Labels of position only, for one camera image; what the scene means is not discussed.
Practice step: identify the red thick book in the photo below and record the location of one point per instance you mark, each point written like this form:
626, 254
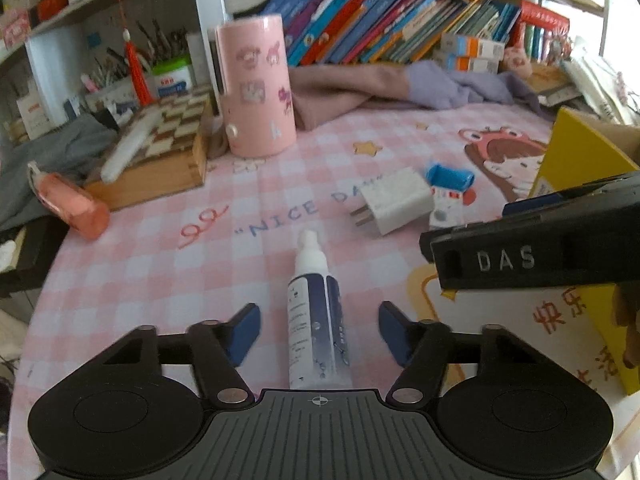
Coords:
538, 16

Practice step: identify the white green lidded jar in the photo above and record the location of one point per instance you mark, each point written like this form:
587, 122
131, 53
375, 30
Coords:
174, 76

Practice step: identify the pink purple cloth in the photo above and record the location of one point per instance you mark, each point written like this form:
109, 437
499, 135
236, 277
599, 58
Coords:
321, 93

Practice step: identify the lower orange white box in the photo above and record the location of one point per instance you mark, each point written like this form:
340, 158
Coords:
449, 61

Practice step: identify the wooden chess board box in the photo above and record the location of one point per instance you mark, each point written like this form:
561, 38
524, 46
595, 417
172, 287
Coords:
171, 160

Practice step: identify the yellow cardboard box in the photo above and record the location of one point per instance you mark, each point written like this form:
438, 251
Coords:
592, 168

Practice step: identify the white blue spray bottle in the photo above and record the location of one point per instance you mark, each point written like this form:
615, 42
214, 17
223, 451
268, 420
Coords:
317, 346

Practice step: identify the white bookshelf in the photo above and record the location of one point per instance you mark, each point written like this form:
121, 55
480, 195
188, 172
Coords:
58, 51

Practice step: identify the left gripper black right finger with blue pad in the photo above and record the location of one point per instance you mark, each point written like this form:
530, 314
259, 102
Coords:
421, 349

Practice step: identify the small white red box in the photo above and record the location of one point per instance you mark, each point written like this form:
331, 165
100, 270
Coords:
448, 209

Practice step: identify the red tassel ornament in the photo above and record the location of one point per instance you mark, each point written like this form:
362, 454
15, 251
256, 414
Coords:
141, 89

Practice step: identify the orange white box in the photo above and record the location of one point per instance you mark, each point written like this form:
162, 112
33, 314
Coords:
472, 47
449, 61

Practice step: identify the pink checkered desk mat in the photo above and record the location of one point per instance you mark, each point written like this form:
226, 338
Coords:
203, 254

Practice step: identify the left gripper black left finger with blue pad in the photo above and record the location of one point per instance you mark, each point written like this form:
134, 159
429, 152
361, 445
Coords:
217, 350

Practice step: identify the orange pink pump bottle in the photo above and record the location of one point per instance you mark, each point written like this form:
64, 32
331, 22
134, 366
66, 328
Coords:
82, 212

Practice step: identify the upper orange white box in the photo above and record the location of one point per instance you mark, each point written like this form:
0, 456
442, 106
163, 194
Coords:
472, 47

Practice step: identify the pink pig plush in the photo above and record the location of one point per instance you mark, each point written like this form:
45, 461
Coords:
515, 60

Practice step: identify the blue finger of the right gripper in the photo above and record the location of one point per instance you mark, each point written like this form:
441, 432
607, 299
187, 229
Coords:
533, 203

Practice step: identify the grey cloth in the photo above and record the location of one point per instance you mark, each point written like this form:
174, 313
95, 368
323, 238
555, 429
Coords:
73, 151

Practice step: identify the white power adapter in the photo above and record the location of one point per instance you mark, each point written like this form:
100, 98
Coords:
394, 200

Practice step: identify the pink cylindrical sticker container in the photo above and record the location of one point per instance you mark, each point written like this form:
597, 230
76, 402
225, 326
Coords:
256, 98

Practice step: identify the white tube on chessboard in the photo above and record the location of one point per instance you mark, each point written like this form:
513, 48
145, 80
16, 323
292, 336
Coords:
130, 144

